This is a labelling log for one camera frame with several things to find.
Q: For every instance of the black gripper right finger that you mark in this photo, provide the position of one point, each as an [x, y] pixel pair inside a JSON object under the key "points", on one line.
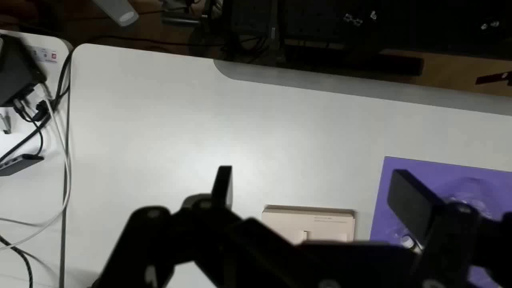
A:
{"points": [[413, 204]]}

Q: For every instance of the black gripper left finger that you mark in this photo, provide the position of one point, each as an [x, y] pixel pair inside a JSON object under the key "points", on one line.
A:
{"points": [[221, 191]]}

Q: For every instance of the light wooden tray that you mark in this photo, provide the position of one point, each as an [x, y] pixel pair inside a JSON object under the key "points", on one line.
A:
{"points": [[299, 225]]}

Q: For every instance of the purple mat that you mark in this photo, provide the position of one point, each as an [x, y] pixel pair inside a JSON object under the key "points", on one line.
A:
{"points": [[385, 227]]}

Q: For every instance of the black power adapter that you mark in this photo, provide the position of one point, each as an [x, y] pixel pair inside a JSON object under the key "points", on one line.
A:
{"points": [[17, 71]]}

